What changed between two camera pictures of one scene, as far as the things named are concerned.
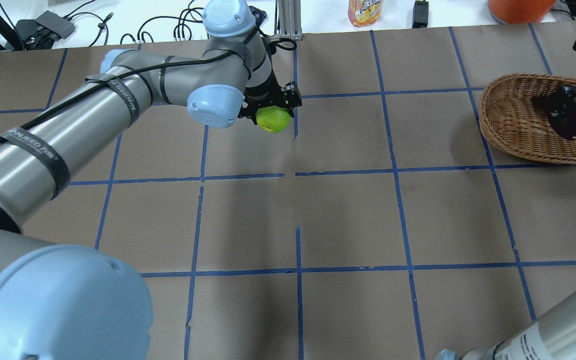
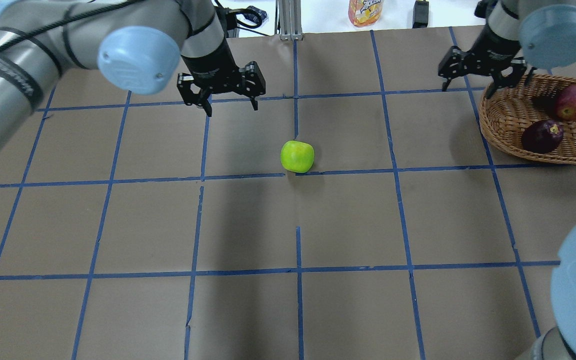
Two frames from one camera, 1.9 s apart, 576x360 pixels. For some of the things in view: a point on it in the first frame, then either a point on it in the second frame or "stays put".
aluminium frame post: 287,20 stays put
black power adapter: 420,14 stays put
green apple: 273,118 → 296,156
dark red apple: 568,123 → 542,136
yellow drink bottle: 363,13 stays put
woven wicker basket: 508,117 stays put
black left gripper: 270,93 → 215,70
